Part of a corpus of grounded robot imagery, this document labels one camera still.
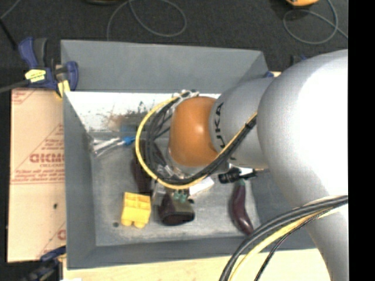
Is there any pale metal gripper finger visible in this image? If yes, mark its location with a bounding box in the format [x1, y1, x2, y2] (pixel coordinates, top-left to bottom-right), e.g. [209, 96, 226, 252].
[152, 183, 166, 207]

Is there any dark brown rounded object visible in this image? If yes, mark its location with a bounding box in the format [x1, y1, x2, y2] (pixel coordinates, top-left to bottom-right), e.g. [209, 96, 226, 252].
[158, 193, 196, 227]

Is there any yellow toy building block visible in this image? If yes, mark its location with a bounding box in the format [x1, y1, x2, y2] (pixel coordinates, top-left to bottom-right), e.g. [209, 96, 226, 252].
[120, 191, 152, 229]

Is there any dark brown long object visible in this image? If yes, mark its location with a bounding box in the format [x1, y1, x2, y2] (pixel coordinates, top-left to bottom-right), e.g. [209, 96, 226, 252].
[131, 155, 154, 194]

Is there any purple toy eggplant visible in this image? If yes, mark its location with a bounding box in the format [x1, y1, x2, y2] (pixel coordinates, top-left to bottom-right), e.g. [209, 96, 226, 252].
[229, 182, 255, 236]

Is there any clear plastic bottle, blue cap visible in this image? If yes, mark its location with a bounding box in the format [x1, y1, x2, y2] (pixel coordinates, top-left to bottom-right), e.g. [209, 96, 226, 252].
[90, 135, 136, 158]

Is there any grey metal bin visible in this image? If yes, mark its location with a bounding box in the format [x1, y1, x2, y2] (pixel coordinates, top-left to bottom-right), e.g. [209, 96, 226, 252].
[60, 39, 319, 269]

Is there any brown cardboard board, red print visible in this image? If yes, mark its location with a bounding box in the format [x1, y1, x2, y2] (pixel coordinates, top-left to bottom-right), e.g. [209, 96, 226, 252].
[6, 87, 67, 263]

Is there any black cylinder on white bracket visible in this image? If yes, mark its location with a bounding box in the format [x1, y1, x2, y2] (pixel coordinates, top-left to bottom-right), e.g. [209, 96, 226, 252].
[189, 167, 262, 196]

